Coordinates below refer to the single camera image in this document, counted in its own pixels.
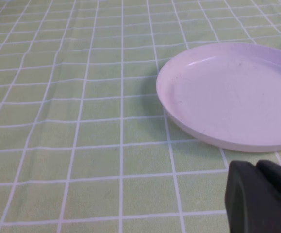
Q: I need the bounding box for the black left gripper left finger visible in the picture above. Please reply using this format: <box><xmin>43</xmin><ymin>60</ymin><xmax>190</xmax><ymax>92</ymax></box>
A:
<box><xmin>225</xmin><ymin>160</ymin><xmax>281</xmax><ymax>233</ymax></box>

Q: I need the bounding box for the pink round plate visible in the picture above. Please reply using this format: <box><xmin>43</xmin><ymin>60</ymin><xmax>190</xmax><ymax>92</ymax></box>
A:
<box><xmin>156</xmin><ymin>42</ymin><xmax>281</xmax><ymax>153</ymax></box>

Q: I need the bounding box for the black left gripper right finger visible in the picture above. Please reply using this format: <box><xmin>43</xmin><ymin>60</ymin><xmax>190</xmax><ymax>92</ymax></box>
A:
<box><xmin>255</xmin><ymin>159</ymin><xmax>281</xmax><ymax>201</ymax></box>

